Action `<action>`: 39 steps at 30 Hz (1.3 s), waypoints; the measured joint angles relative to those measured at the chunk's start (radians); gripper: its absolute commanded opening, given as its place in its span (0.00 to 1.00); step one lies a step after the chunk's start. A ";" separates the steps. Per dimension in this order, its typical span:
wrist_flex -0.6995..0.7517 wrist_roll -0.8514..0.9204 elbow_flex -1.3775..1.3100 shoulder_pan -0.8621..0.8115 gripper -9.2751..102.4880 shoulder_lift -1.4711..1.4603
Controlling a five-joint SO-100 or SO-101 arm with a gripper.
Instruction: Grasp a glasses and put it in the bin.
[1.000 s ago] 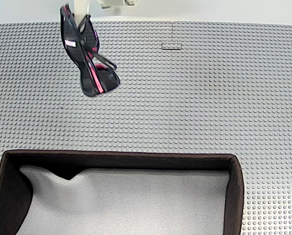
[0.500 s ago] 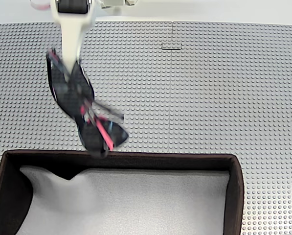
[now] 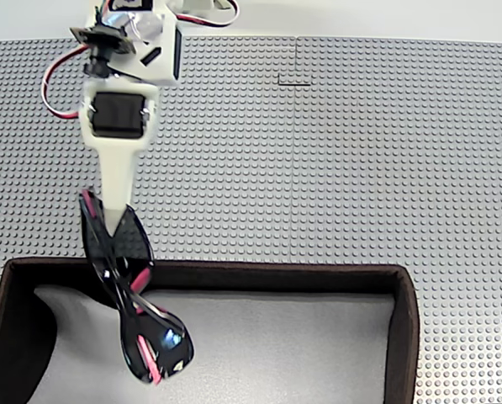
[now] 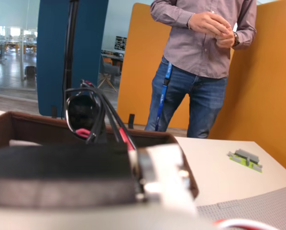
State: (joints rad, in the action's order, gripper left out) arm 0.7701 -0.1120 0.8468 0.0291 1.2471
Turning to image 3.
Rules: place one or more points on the black sunglasses with red accents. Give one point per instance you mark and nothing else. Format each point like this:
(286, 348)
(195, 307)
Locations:
(126, 248)

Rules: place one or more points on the dark brown fabric bin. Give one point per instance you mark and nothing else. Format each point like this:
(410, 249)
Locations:
(276, 275)

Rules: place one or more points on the grey foam bin liner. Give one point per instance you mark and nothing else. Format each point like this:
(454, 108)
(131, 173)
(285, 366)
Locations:
(276, 349)

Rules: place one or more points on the large grey studded baseplate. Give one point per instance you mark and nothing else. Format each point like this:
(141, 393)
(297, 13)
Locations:
(402, 147)
(217, 147)

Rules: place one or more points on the small grey studded plate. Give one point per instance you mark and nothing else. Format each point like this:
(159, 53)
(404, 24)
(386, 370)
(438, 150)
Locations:
(294, 78)

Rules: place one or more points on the black camera module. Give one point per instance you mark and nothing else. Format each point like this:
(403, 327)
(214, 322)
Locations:
(101, 42)

